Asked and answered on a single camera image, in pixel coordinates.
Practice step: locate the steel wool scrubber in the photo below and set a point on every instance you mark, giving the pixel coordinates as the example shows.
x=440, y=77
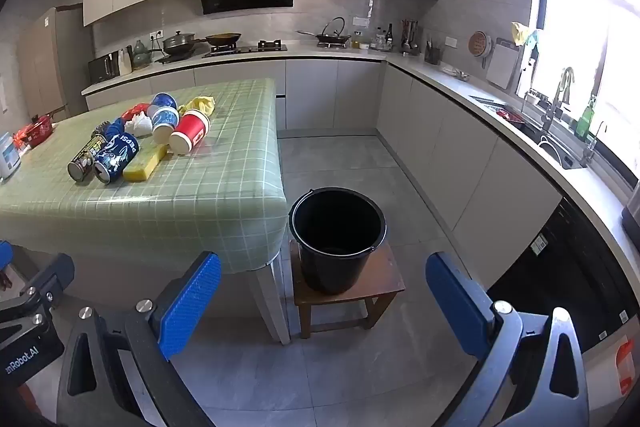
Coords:
x=101, y=127

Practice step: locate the black microwave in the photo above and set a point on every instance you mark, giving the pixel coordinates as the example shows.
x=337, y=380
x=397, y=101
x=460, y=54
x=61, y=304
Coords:
x=102, y=69

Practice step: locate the beige refrigerator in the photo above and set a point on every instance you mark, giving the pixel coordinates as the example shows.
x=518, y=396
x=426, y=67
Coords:
x=50, y=62

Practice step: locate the red paper cup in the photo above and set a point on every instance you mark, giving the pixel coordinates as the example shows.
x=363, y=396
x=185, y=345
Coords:
x=190, y=132

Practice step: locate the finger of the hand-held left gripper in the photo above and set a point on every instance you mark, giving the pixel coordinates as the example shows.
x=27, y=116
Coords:
x=3, y=254
x=47, y=287

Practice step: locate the blue drink can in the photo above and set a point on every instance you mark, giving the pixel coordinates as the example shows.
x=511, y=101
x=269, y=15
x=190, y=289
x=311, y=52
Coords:
x=116, y=157

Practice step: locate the green checked tablecloth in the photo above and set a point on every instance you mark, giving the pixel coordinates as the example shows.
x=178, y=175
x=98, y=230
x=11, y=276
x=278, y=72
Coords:
x=200, y=187

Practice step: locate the green bottle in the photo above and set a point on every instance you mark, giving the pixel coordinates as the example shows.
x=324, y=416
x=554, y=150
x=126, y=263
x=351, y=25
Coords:
x=586, y=121

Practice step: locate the yellow sponge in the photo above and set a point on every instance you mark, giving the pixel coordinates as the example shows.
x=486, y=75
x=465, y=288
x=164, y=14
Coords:
x=145, y=164

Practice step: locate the black gas stove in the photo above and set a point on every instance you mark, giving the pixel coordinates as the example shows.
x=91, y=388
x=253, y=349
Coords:
x=250, y=49

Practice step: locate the kitchen window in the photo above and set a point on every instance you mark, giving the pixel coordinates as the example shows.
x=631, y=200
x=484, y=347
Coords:
x=585, y=32

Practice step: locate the red container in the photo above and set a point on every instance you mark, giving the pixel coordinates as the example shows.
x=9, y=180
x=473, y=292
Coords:
x=35, y=130

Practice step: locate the dark pot with lid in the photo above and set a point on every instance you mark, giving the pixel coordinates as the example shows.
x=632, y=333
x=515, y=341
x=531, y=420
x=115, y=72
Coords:
x=177, y=43

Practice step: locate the red snack packet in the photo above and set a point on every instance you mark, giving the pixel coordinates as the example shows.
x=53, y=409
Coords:
x=132, y=111

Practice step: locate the dark glass bottle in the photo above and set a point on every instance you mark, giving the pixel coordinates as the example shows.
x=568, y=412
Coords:
x=389, y=37

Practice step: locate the yellow towel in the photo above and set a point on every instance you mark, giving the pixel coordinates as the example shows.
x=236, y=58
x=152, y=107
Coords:
x=201, y=103

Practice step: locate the black yellow drink can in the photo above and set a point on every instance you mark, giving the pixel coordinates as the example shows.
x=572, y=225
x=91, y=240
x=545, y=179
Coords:
x=86, y=157

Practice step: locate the hanging yellow cloth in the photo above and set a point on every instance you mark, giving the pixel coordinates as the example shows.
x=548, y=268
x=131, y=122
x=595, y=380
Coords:
x=522, y=34

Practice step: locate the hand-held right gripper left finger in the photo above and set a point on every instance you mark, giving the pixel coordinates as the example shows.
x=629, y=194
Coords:
x=192, y=302

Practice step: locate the brown wooden stool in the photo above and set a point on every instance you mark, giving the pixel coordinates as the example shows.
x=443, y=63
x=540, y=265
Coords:
x=385, y=279

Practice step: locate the black frying pan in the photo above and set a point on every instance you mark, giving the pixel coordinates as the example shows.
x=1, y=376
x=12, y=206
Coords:
x=223, y=39

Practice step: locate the white plastic bag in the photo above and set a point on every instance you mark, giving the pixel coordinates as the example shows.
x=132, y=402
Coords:
x=137, y=125

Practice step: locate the small metal faucet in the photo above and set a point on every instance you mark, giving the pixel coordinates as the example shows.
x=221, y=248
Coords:
x=592, y=144

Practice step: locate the glass wok lid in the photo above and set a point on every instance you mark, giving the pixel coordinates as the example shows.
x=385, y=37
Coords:
x=334, y=28

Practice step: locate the kitchen counter cabinets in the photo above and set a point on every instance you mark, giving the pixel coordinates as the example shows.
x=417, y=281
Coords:
x=440, y=127

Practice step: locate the black plastic bucket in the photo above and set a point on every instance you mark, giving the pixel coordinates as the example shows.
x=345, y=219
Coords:
x=332, y=257

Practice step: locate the white blue box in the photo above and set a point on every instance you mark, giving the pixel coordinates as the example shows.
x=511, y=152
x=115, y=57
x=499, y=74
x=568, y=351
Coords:
x=7, y=159

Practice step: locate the white cutting board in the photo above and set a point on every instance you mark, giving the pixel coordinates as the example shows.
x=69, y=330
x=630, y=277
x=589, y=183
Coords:
x=502, y=68

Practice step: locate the black wok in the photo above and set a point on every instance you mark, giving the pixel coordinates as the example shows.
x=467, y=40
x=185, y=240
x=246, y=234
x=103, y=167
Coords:
x=334, y=40

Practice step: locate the kitchen sink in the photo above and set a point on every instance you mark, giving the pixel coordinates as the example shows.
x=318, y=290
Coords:
x=555, y=147

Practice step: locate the tall metal faucet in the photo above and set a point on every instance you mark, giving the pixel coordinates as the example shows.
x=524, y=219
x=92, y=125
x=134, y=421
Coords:
x=556, y=102

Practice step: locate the white jug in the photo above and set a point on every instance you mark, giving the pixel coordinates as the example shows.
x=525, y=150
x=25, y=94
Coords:
x=124, y=61

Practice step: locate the blue white paper cup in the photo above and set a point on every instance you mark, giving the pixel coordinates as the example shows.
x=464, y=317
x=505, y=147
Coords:
x=162, y=100
x=164, y=123

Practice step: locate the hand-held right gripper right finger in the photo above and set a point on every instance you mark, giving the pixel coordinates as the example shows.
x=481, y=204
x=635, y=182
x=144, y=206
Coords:
x=457, y=307

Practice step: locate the orange liquid bottle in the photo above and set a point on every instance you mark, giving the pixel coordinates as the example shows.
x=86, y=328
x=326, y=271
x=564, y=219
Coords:
x=356, y=42

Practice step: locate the black chopstick holder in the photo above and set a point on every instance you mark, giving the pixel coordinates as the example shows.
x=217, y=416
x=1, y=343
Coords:
x=433, y=54

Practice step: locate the metal utensil rack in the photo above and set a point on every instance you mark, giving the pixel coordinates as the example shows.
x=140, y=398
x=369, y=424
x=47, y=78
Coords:
x=410, y=38

